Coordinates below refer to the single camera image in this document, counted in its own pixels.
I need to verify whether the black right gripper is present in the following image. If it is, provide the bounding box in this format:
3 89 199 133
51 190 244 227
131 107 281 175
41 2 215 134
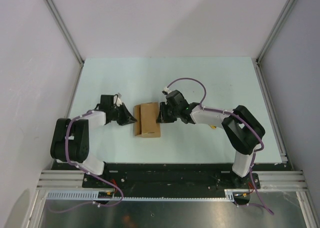
157 102 180 123

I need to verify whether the brown cardboard express box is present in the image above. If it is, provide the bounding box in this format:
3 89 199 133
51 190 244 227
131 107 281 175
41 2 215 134
133 102 161 138

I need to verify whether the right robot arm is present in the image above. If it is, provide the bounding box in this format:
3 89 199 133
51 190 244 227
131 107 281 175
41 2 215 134
156 89 266 188

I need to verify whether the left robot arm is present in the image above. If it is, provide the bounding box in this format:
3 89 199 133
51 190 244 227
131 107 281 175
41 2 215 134
50 94 137 188

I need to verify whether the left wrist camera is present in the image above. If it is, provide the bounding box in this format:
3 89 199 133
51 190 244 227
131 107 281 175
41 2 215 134
113 93 123 107

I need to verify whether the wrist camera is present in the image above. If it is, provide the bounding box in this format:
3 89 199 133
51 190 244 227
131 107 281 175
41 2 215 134
113 93 123 107
162 87 172 95

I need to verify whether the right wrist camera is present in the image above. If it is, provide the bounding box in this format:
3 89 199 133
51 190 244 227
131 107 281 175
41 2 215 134
162 87 172 95

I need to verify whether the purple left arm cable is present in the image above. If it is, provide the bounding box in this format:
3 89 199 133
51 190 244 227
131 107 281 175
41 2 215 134
47 110 125 213

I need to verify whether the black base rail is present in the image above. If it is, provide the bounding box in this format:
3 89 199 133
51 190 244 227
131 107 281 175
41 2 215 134
51 161 293 205

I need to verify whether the aluminium front cross rail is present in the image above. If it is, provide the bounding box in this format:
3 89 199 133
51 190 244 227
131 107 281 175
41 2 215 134
36 170 308 191

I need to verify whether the grey slotted cable duct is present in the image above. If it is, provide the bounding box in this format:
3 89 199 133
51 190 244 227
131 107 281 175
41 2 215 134
46 189 234 202

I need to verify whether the left aluminium frame post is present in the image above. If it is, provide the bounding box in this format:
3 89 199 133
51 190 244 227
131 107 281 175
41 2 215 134
43 0 84 68

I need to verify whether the aluminium frame post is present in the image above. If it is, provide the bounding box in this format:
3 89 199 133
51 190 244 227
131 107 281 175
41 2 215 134
255 0 298 64
43 0 84 68

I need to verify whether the right aluminium frame post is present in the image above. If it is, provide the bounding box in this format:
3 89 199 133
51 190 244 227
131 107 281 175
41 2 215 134
255 0 298 64

